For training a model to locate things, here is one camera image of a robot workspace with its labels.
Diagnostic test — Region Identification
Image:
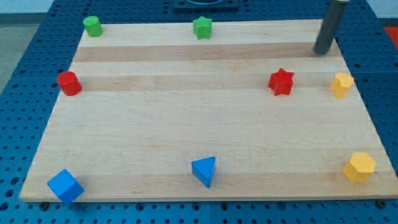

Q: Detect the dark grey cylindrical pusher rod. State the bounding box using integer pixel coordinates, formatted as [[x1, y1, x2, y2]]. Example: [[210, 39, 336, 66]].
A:
[[313, 0, 349, 55]]

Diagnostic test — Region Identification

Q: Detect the yellow heart block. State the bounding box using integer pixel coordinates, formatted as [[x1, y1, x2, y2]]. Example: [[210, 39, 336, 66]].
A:
[[330, 73, 354, 99]]

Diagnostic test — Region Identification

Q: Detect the red star block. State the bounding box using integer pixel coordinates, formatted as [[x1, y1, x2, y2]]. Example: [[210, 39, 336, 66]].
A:
[[268, 68, 294, 96]]

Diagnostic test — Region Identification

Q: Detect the green star block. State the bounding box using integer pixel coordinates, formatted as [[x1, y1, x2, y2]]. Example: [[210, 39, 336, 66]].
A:
[[193, 16, 213, 39]]

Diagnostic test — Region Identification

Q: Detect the yellow hexagon block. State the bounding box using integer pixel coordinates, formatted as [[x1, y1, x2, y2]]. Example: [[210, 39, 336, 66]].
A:
[[343, 152, 376, 182]]

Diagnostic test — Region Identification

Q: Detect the blue triangle block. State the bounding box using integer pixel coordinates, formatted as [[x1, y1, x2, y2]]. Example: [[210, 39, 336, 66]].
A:
[[191, 157, 216, 188]]

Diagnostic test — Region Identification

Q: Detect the light wooden board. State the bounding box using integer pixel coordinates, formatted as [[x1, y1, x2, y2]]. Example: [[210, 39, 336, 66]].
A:
[[19, 20, 397, 202]]

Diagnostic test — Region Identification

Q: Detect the green cylinder block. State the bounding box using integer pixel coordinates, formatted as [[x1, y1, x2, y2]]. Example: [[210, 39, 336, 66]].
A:
[[83, 16, 103, 37]]

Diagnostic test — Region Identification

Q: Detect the red cylinder block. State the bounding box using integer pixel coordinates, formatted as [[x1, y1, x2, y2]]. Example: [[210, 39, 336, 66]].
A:
[[57, 71, 82, 96]]

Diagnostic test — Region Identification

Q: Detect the blue cube block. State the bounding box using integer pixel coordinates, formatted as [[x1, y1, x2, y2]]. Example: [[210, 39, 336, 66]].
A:
[[47, 169, 85, 205]]

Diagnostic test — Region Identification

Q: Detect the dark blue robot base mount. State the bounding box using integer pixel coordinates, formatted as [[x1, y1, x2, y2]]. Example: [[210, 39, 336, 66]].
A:
[[172, 0, 239, 11]]

